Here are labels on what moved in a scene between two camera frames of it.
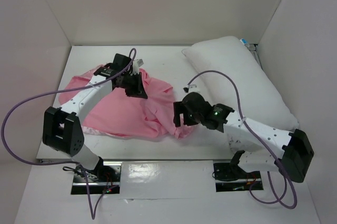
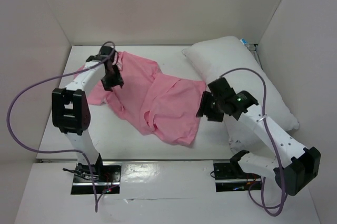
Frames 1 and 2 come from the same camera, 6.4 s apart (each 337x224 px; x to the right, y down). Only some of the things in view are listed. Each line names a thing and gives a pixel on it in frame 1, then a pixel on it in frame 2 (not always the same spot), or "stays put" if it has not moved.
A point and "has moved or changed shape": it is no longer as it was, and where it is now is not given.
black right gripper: (181, 113) -> (206, 106)
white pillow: (258, 99) stays put
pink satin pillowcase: (121, 115) has moved or changed shape
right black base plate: (231, 178) stays put
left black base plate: (105, 179) stays put
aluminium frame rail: (252, 48) stays put
